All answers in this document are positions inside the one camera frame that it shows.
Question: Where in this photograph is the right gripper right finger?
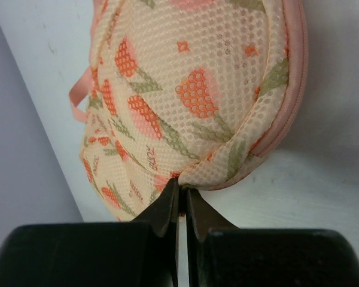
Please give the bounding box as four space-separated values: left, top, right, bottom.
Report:
186 190 359 287

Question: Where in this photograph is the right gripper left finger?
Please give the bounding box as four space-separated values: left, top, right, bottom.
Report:
0 179 179 286

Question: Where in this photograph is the floral mesh laundry bag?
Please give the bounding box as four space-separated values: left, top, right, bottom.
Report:
69 1 308 221

